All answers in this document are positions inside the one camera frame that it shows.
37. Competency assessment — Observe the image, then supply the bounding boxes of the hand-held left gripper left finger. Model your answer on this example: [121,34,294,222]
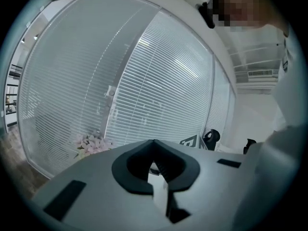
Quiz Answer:
[30,140,176,231]

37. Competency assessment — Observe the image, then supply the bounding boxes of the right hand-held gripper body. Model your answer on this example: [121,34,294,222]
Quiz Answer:
[179,134,207,150]

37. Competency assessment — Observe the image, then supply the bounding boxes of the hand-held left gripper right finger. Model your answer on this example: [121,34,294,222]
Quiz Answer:
[153,140,253,231]

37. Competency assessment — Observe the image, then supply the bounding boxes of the black office chair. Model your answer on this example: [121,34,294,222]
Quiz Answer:
[203,128,221,151]
[243,138,257,155]

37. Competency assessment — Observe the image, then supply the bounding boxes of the pink potted flowers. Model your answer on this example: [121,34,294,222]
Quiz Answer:
[72,131,114,160]

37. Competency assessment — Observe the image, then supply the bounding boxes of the white window blinds panel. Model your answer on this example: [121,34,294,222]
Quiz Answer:
[226,90,238,149]
[203,56,233,139]
[104,11,215,146]
[18,0,161,179]

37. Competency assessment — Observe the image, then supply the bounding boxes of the white ceiling air vent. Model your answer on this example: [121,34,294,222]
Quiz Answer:
[247,70,280,77]

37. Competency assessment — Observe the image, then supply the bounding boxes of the black stair railing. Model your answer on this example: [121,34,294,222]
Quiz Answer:
[6,64,24,115]

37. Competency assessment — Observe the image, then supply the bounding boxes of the person's head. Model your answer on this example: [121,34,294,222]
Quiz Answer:
[209,0,289,37]

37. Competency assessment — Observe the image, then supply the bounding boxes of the black head-worn camera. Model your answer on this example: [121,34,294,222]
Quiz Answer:
[197,1,216,29]

